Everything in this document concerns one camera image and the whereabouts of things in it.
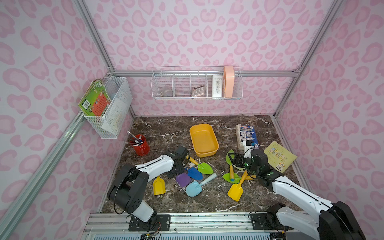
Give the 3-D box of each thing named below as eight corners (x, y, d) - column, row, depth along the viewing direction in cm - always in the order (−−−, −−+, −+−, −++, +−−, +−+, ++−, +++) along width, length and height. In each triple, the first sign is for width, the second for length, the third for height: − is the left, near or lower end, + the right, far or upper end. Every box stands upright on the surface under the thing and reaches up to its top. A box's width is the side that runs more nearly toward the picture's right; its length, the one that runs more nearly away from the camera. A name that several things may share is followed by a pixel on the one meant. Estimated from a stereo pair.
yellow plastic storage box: (196, 159, 98) (196, 155, 93) (189, 131, 113) (189, 125, 108) (220, 155, 100) (221, 150, 95) (210, 127, 115) (211, 122, 110)
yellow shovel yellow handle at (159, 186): (154, 195, 84) (153, 194, 82) (154, 178, 90) (153, 177, 88) (165, 193, 84) (164, 192, 82) (164, 176, 91) (164, 175, 89)
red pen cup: (133, 156, 100) (127, 145, 90) (137, 144, 106) (131, 134, 96) (148, 155, 100) (143, 145, 90) (151, 144, 105) (146, 134, 96)
